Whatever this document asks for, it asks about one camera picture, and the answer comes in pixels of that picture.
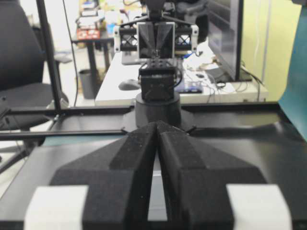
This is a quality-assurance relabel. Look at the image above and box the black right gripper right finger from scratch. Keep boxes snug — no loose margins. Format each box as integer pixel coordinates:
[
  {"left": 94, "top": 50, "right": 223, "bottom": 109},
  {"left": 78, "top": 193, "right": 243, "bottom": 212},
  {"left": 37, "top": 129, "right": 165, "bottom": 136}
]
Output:
[{"left": 157, "top": 121, "right": 293, "bottom": 230}]

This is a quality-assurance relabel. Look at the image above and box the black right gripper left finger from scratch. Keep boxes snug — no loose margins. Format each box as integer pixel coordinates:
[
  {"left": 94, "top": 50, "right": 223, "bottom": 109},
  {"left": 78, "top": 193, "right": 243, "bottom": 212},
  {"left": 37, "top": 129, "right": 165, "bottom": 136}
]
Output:
[{"left": 24, "top": 123, "right": 157, "bottom": 230}]

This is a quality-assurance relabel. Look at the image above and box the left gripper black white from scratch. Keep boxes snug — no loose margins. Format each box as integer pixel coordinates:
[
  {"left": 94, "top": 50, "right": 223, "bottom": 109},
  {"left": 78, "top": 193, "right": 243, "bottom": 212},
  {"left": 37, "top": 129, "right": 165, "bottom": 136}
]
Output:
[{"left": 113, "top": 20, "right": 199, "bottom": 59}]

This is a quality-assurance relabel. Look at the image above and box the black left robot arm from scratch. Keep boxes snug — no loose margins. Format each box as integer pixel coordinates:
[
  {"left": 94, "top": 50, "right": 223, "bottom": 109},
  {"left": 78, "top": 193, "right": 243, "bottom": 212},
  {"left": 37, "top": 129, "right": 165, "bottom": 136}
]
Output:
[{"left": 23, "top": 0, "right": 198, "bottom": 230}]

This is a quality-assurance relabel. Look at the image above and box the dark computer mouse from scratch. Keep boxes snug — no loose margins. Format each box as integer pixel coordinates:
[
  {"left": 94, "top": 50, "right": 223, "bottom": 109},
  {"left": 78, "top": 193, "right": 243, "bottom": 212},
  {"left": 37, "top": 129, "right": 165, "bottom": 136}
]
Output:
[{"left": 118, "top": 79, "right": 141, "bottom": 91}]

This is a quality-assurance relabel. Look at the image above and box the black side table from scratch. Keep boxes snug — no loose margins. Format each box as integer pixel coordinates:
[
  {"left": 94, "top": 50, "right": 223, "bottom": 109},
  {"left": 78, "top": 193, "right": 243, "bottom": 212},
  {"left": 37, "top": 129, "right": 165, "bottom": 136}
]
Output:
[{"left": 71, "top": 37, "right": 115, "bottom": 72}]

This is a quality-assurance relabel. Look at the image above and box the blue patterned item on desk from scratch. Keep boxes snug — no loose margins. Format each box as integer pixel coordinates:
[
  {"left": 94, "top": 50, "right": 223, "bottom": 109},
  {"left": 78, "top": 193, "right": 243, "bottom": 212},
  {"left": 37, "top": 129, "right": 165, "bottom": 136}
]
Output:
[{"left": 176, "top": 81, "right": 203, "bottom": 93}]

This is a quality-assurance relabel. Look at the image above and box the white desk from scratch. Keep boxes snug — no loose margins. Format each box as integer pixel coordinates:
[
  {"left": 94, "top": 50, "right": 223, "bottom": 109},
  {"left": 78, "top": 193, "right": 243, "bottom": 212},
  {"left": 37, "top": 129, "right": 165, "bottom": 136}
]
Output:
[{"left": 94, "top": 43, "right": 269, "bottom": 106}]

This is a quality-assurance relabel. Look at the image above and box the black computer monitor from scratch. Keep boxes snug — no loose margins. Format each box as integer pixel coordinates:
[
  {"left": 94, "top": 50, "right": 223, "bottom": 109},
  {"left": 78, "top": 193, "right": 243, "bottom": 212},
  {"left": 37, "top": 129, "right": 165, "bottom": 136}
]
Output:
[{"left": 207, "top": 0, "right": 252, "bottom": 82}]

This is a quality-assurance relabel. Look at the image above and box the red white box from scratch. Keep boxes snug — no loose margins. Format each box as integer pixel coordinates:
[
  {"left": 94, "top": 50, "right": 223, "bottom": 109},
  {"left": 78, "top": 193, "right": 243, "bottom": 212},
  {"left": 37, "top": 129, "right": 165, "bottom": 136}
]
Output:
[{"left": 76, "top": 29, "right": 100, "bottom": 40}]

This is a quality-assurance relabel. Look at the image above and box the dark grey trash bin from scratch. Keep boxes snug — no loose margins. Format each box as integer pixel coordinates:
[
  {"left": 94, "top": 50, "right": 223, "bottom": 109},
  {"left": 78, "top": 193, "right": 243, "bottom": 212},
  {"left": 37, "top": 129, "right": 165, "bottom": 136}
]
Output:
[{"left": 79, "top": 69, "right": 99, "bottom": 99}]

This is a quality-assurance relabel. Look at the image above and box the teal backdrop sheet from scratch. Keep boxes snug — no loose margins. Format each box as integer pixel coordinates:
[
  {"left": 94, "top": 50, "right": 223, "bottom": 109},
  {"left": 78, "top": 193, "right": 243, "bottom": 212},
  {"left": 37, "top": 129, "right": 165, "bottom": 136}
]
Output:
[{"left": 279, "top": 0, "right": 307, "bottom": 139}]

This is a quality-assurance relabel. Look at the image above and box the black office chair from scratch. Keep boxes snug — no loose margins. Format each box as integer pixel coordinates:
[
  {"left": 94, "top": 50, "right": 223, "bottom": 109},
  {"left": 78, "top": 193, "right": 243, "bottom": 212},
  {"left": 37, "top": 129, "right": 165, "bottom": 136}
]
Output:
[{"left": 0, "top": 0, "right": 70, "bottom": 131}]

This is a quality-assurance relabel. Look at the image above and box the black metal frame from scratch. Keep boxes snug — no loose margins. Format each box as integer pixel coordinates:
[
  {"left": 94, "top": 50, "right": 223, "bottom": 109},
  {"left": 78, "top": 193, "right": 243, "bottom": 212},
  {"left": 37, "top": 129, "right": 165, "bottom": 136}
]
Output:
[{"left": 0, "top": 0, "right": 130, "bottom": 141}]

